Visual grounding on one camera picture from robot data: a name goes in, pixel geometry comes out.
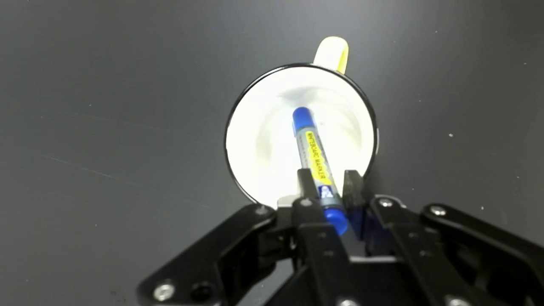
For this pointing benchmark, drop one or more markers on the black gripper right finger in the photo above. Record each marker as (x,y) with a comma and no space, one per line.
(450,258)

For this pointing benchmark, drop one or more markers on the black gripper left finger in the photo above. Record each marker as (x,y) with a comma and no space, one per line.
(227,263)

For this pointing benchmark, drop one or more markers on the blue capped marker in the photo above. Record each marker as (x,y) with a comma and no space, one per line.
(314,158)

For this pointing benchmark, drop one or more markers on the yellow enamel mug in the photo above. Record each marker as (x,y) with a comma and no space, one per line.
(261,135)

